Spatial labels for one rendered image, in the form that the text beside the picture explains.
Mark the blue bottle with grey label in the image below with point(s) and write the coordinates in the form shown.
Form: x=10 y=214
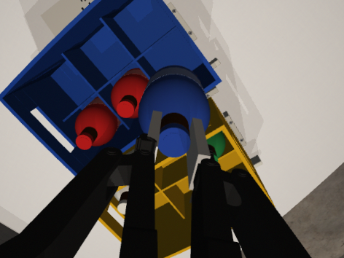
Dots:
x=177 y=92

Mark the dark blue crate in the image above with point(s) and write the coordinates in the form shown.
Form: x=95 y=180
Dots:
x=103 y=42

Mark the beige paper pick list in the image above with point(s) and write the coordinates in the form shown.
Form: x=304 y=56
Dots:
x=58 y=16

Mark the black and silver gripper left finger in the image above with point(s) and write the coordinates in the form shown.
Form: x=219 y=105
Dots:
x=60 y=229

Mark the cream white bottle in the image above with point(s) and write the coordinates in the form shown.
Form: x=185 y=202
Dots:
x=122 y=196

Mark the brown crate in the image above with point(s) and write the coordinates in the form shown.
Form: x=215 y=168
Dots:
x=172 y=193

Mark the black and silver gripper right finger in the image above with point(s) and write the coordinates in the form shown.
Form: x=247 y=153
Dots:
x=259 y=228

